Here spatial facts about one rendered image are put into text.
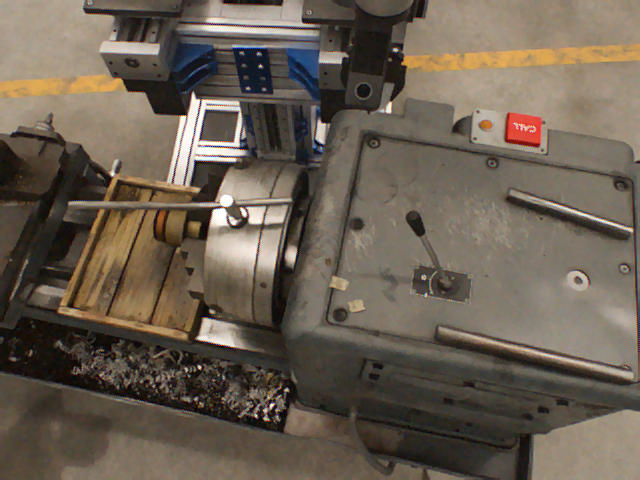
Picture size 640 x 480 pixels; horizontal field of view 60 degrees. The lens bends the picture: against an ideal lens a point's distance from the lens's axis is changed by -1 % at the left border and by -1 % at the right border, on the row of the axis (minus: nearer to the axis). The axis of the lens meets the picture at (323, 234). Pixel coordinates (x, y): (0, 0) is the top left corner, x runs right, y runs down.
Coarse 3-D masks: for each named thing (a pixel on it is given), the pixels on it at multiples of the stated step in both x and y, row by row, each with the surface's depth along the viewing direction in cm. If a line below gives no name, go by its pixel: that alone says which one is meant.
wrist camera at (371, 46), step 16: (368, 32) 69; (384, 32) 69; (352, 48) 70; (368, 48) 69; (384, 48) 69; (352, 64) 70; (368, 64) 69; (384, 64) 69; (352, 80) 70; (368, 80) 69; (352, 96) 70; (368, 96) 69
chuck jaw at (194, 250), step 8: (184, 240) 106; (192, 240) 106; (200, 240) 106; (184, 248) 105; (192, 248) 105; (200, 248) 105; (184, 256) 107; (192, 256) 105; (200, 256) 105; (192, 264) 104; (200, 264) 104; (192, 272) 105; (200, 272) 103; (192, 280) 102; (200, 280) 102; (192, 288) 101; (200, 288) 101; (192, 296) 104; (200, 296) 103
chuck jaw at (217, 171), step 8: (216, 168) 103; (224, 168) 103; (240, 168) 101; (208, 176) 101; (216, 176) 101; (224, 176) 101; (208, 184) 102; (216, 184) 102; (200, 192) 104; (208, 192) 103; (216, 192) 103; (192, 200) 107; (200, 200) 104; (208, 200) 104; (192, 216) 106; (200, 216) 106; (208, 216) 106
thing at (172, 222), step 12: (156, 216) 107; (168, 216) 106; (180, 216) 106; (156, 228) 107; (168, 228) 106; (180, 228) 105; (192, 228) 107; (204, 228) 112; (156, 240) 109; (168, 240) 107; (180, 240) 106; (204, 240) 111
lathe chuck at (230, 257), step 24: (264, 168) 100; (240, 192) 95; (264, 192) 95; (216, 216) 94; (264, 216) 93; (216, 240) 93; (240, 240) 93; (216, 264) 94; (240, 264) 93; (216, 288) 96; (240, 288) 95; (216, 312) 104; (240, 312) 100
